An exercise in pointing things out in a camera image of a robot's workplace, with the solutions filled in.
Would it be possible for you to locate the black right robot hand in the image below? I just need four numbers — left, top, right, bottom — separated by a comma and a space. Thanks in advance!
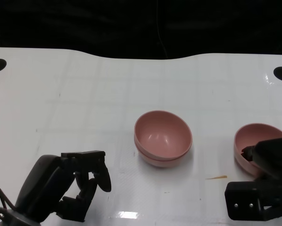
224, 136, 282, 222

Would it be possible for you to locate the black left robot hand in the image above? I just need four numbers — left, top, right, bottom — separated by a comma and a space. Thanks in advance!
13, 150, 112, 223

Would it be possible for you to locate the pink plastic bowl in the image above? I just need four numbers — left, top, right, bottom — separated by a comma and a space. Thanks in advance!
134, 141, 193, 169
134, 110, 193, 159
234, 123, 282, 177

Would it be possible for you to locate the red wrist wire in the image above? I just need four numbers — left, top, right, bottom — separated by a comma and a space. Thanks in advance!
0, 187, 17, 212

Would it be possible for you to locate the thin black hanging cable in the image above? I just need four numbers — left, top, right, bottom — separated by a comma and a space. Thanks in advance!
154, 0, 168, 59

